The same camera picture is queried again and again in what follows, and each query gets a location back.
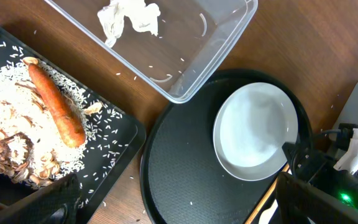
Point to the white plastic fork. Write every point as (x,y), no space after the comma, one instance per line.
(267,214)

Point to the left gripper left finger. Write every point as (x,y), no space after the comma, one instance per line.
(55,203)

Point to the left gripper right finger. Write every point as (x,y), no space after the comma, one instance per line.
(299,202)

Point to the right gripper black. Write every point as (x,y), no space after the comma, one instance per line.
(318,171)

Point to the food scraps and rice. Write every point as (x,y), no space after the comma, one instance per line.
(31,149)

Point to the clear plastic waste bin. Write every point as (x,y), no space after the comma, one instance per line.
(194,37)

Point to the orange carrot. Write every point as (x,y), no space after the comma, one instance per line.
(68,124)

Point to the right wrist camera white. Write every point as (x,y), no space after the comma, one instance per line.
(349,161)

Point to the single wooden chopstick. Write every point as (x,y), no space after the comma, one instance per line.
(261,202)

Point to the light grey round plate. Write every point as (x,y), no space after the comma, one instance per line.
(250,129)

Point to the round black serving tray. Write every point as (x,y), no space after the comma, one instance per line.
(181,178)

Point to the black rectangular waste tray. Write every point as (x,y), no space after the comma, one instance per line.
(114,137)

